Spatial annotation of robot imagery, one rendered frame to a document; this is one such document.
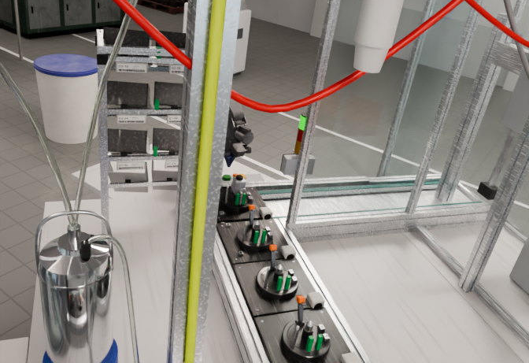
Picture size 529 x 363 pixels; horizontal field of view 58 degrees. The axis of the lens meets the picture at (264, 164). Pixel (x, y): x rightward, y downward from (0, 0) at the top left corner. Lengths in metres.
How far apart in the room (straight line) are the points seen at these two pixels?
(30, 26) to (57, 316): 6.99
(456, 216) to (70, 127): 3.32
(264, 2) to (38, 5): 4.99
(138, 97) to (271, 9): 9.44
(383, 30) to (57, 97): 4.04
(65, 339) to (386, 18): 0.85
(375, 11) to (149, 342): 1.26
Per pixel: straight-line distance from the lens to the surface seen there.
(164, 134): 1.62
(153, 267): 1.82
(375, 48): 0.54
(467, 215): 2.46
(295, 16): 10.58
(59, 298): 1.01
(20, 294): 3.07
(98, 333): 1.09
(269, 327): 1.49
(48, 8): 7.97
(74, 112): 4.49
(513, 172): 1.83
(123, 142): 1.61
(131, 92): 1.54
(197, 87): 0.53
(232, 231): 1.83
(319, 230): 2.02
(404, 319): 1.83
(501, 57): 2.26
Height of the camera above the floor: 2.04
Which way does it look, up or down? 27 degrees down
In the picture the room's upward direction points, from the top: 9 degrees clockwise
